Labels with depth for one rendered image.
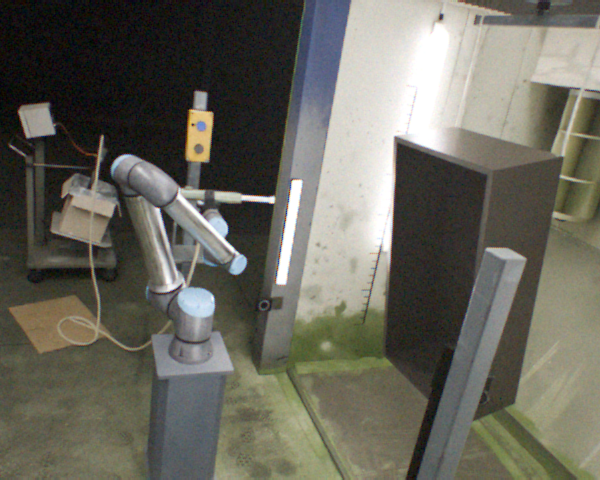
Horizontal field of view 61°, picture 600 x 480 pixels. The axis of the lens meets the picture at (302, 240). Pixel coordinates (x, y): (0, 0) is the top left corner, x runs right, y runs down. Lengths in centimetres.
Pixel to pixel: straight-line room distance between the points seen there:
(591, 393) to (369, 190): 161
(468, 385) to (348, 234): 212
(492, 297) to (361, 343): 259
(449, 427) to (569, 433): 216
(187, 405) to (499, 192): 149
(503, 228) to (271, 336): 165
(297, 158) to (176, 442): 150
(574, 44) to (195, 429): 277
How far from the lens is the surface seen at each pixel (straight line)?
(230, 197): 258
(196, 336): 216
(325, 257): 302
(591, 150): 328
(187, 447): 242
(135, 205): 200
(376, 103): 289
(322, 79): 274
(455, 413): 102
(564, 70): 333
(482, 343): 95
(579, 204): 333
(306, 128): 274
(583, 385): 323
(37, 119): 415
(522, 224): 212
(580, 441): 315
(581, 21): 222
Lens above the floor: 189
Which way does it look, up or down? 19 degrees down
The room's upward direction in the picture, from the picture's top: 10 degrees clockwise
